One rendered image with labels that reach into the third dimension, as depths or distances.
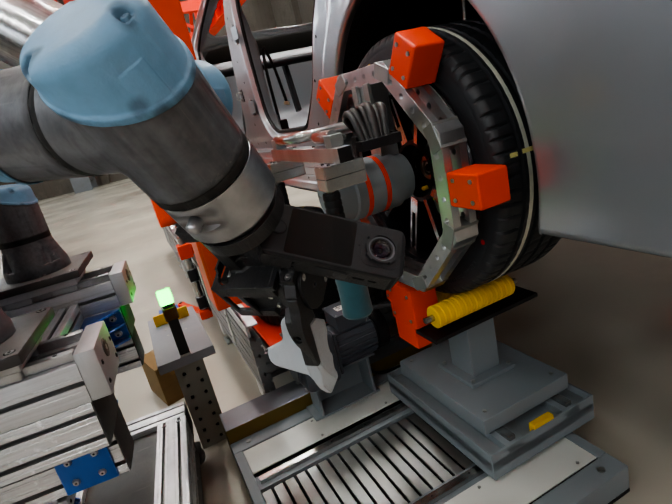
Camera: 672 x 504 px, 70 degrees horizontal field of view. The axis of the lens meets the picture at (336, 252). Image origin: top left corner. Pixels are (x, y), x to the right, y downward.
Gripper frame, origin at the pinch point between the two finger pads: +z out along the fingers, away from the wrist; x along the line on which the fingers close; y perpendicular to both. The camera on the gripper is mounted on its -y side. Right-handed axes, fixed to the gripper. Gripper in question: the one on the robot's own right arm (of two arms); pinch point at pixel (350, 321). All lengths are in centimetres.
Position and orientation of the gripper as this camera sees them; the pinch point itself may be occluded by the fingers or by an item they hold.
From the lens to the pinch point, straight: 50.6
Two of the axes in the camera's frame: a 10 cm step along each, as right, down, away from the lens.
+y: -9.2, 0.5, 4.0
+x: -1.8, 8.4, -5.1
